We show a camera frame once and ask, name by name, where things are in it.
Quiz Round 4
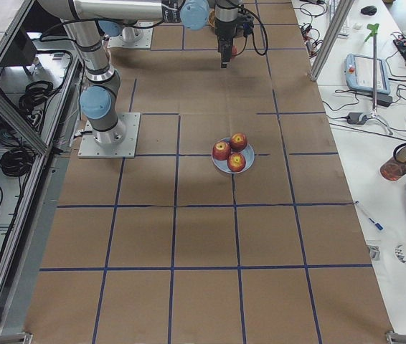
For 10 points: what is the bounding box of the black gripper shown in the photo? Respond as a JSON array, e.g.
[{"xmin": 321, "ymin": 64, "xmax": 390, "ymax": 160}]
[{"xmin": 214, "ymin": 1, "xmax": 240, "ymax": 69}]

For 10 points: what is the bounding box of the red yellow apple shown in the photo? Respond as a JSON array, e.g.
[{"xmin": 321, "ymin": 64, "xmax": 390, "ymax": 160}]
[{"xmin": 231, "ymin": 45, "xmax": 237, "ymax": 58}]

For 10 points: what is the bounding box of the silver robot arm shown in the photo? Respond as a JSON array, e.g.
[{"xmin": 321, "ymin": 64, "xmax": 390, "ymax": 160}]
[
  {"xmin": 98, "ymin": 20, "xmax": 143, "ymax": 42},
  {"xmin": 40, "ymin": 1, "xmax": 242, "ymax": 147}
]

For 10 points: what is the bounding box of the red apple on plate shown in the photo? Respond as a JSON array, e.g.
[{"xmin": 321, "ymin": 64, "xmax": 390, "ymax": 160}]
[
  {"xmin": 227, "ymin": 152, "xmax": 246, "ymax": 173},
  {"xmin": 229, "ymin": 133, "xmax": 248, "ymax": 152},
  {"xmin": 212, "ymin": 140, "xmax": 231, "ymax": 161}
]

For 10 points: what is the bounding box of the light blue plate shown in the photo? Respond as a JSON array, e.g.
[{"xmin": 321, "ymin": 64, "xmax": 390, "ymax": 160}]
[{"xmin": 211, "ymin": 138, "xmax": 255, "ymax": 174}]

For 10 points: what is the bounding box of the blue teach pendant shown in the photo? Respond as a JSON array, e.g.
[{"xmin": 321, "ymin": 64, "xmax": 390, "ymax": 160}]
[{"xmin": 344, "ymin": 54, "xmax": 391, "ymax": 95}]

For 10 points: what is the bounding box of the black power adapter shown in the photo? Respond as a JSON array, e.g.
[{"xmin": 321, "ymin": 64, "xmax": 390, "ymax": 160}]
[{"xmin": 346, "ymin": 112, "xmax": 368, "ymax": 125}]

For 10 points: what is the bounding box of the black computer mouse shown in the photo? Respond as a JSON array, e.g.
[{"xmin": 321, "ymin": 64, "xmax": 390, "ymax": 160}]
[{"xmin": 360, "ymin": 5, "xmax": 377, "ymax": 16}]

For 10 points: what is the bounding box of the green tipped grabber stick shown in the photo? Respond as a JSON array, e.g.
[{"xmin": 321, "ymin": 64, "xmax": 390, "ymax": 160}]
[{"xmin": 365, "ymin": 24, "xmax": 394, "ymax": 136}]

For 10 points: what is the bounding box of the brown water bottle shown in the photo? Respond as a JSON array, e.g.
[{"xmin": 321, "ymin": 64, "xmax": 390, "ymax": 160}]
[{"xmin": 379, "ymin": 143, "xmax": 406, "ymax": 181}]

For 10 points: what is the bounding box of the blue white pen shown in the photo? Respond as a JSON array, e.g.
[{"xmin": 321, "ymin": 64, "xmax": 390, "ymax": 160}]
[{"xmin": 354, "ymin": 201, "xmax": 384, "ymax": 231}]

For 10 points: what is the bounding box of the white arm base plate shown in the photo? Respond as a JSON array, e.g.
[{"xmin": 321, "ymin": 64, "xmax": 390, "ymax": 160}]
[
  {"xmin": 105, "ymin": 22, "xmax": 153, "ymax": 49},
  {"xmin": 77, "ymin": 113, "xmax": 141, "ymax": 158}
]

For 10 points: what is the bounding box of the aluminium frame post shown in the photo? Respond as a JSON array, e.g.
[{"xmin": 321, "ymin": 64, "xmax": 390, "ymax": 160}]
[{"xmin": 308, "ymin": 0, "xmax": 354, "ymax": 82}]

